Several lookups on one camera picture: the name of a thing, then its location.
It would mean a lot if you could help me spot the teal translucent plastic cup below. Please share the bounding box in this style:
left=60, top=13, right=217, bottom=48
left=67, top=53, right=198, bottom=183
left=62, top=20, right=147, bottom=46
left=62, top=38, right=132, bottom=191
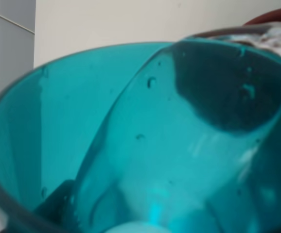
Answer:
left=0, top=26, right=281, bottom=233

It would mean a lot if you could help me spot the red plastic cup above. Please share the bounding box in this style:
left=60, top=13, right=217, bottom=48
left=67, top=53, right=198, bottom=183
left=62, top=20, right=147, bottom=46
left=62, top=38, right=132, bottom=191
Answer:
left=243, top=8, right=281, bottom=33

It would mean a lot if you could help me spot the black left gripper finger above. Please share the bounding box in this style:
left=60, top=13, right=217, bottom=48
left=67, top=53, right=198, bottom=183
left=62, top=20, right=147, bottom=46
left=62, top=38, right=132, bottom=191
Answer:
left=34, top=180, right=75, bottom=225

